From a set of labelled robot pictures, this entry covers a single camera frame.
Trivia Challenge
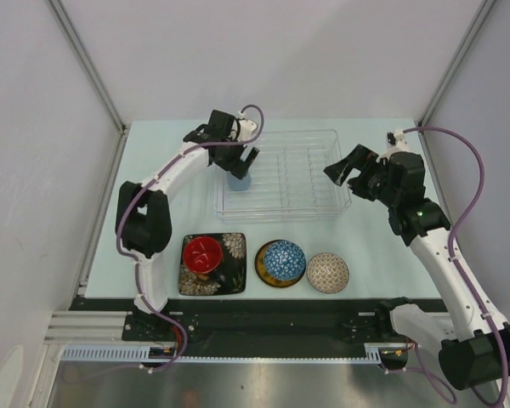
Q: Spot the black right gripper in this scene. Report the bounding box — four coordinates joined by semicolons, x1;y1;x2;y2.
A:
323;144;399;207

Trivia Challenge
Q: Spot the light blue plastic cup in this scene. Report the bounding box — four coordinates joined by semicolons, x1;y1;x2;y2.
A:
227;173;252;191

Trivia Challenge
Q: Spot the red black lacquer cup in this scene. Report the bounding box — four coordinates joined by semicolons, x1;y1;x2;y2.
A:
182;235;224;275

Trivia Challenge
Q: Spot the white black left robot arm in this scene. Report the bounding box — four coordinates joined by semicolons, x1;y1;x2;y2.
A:
115;104;265;340

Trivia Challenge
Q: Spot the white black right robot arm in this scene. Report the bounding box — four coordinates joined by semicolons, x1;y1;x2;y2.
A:
324;144;510;390

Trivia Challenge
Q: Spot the blue triangle pattern bowl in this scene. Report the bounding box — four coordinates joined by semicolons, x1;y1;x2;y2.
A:
263;240;307;281

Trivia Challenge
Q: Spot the yellow round saucer plate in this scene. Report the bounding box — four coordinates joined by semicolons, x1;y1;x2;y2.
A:
254;240;305;289

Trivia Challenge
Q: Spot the black floral square plate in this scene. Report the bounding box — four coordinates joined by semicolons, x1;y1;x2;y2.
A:
178;232;247;297

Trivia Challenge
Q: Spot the brown lattice pattern bowl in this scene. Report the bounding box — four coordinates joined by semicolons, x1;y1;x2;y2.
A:
306;252;349;294

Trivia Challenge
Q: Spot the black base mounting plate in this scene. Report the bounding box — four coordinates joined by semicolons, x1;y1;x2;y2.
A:
67;297;481;344

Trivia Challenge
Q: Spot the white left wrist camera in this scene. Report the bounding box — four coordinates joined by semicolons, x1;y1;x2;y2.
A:
236;111;259;143

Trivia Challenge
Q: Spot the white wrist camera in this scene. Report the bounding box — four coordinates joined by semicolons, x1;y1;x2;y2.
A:
236;111;259;143
381;129;411;159

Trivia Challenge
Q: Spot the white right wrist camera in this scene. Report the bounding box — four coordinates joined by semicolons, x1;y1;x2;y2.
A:
381;129;411;159

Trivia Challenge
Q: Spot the left aluminium frame post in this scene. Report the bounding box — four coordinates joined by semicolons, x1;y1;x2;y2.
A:
45;0;130;135

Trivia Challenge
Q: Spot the aluminium frame post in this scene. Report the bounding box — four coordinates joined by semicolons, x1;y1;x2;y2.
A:
45;0;130;135
417;0;499;128

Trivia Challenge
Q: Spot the right aluminium frame post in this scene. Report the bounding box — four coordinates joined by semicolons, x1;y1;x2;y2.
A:
417;0;499;128

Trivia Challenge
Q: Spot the white slotted cable duct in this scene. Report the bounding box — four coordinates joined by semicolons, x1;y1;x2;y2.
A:
60;343;414;365

